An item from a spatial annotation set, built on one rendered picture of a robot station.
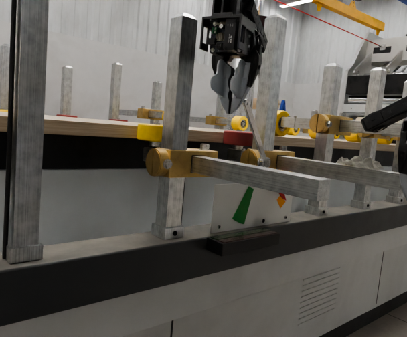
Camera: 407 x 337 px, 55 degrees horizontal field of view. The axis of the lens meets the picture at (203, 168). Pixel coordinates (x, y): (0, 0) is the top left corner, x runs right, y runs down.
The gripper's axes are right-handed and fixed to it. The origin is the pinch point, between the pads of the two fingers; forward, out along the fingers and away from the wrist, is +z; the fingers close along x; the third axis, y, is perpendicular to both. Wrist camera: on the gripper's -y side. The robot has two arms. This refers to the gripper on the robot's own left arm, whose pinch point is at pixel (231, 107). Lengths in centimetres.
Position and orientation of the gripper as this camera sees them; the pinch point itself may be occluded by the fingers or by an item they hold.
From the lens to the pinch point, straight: 70.2
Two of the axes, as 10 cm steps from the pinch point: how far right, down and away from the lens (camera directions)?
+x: 8.7, 1.3, -4.7
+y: -4.8, 0.6, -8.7
